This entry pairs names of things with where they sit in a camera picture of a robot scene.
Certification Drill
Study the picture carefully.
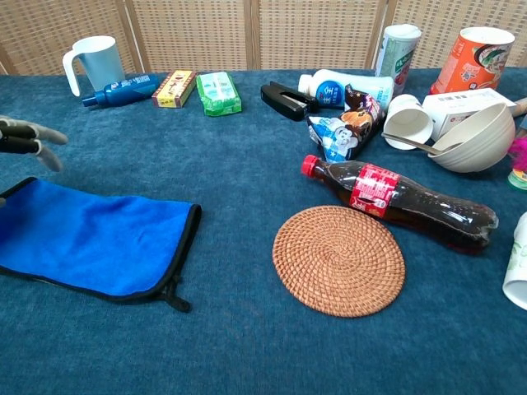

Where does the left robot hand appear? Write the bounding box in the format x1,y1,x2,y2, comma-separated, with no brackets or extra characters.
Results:
0,115,69,173

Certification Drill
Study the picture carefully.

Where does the grey blue microfibre cloth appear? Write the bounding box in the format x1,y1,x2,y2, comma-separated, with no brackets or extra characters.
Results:
0,176,203,314

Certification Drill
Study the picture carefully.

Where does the small blue bottle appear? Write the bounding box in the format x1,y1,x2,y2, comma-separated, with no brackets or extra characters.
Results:
81,73,161,109

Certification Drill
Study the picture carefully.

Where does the red and yellow box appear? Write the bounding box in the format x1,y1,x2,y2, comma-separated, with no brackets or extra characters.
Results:
151,69,198,109

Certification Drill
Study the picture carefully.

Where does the green wet wipes pack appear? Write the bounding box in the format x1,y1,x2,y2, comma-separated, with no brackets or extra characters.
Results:
195,71,243,118

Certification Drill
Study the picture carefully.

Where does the wicker folding screen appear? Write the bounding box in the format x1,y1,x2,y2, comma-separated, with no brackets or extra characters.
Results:
0,0,527,76

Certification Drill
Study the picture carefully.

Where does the black stapler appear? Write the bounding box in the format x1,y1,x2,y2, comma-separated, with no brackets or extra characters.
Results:
259,81,319,123

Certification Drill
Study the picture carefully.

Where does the blue table cover cloth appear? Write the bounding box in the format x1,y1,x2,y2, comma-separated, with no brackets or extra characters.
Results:
0,67,527,395

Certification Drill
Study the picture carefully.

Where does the white bottle with blue label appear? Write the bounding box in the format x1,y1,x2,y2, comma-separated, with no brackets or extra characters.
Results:
297,68,395,111

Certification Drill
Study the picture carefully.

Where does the brown and blue snack bag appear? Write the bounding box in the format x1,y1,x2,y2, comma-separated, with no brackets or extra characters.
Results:
306,84,387,165

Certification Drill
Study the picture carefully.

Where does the round rattan coaster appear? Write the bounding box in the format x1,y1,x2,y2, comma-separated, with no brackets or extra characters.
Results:
272,205,407,318

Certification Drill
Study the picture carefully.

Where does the white and green lidded cup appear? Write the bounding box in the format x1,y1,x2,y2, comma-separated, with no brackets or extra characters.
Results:
374,23,422,96

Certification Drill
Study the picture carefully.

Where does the plain white paper cup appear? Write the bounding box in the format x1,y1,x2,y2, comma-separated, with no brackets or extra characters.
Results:
383,94,435,151

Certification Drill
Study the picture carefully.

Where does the cola bottle with red label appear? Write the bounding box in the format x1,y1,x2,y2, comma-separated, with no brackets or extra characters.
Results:
301,154,500,256

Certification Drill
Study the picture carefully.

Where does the white carton box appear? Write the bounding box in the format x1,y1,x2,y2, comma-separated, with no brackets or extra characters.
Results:
422,87,518,141

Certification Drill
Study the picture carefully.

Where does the orange instant noodle cup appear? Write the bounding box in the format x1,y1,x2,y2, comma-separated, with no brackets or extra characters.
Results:
429,26,516,95

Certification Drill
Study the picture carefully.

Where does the beige bowl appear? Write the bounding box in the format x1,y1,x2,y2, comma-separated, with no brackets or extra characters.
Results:
427,101,516,174

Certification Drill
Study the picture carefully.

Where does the pink feather shuttlecock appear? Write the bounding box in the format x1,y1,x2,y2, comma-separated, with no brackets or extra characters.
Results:
506,137,527,193

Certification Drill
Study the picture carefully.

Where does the white paper cup green print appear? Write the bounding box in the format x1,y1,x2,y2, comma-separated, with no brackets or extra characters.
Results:
501,211,527,312

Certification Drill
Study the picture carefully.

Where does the white mug with handle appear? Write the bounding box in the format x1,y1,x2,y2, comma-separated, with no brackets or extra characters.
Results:
62,35,126,98

